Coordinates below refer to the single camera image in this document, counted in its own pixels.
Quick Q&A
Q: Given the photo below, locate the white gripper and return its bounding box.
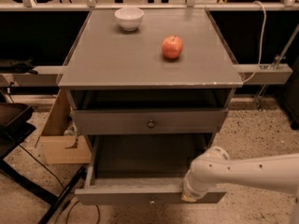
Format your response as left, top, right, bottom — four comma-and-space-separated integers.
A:
181, 171, 215, 203

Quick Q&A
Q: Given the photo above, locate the grey drawer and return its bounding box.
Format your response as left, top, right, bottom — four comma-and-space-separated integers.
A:
74, 133, 228, 206
71, 108, 228, 135

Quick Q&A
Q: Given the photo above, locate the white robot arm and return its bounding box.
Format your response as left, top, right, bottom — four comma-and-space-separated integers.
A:
181, 147, 299, 224

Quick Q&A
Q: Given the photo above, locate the grey top drawer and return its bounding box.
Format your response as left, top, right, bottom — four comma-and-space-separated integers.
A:
71, 108, 228, 135

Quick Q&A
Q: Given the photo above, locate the grey drawer cabinet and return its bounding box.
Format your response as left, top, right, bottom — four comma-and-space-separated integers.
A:
56, 7, 244, 185

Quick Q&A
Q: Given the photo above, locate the red apple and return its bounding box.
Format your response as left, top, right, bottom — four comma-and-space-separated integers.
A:
162, 35, 183, 60

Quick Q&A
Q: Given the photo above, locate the diagonal metal strut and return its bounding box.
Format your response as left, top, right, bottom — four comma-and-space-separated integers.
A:
254, 23, 299, 110

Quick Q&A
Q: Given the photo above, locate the white ceramic bowl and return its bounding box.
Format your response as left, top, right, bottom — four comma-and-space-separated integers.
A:
115, 7, 144, 31

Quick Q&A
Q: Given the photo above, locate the black floor cable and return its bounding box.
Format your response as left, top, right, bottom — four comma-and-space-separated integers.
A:
18, 144, 101, 224

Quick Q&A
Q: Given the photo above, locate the grey metal rail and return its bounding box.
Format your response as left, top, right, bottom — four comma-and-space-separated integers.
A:
0, 63, 292, 88

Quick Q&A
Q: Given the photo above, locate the wooden board bracket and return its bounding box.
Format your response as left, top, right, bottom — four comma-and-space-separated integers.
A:
39, 91, 91, 164

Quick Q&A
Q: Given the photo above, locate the black stand frame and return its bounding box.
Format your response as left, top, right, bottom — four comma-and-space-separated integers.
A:
0, 103, 86, 224

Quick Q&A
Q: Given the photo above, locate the white cable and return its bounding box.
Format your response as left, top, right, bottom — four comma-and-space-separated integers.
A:
242, 0, 268, 84

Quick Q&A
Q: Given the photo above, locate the black cloth on rail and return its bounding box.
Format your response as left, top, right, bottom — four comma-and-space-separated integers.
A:
0, 59, 38, 75

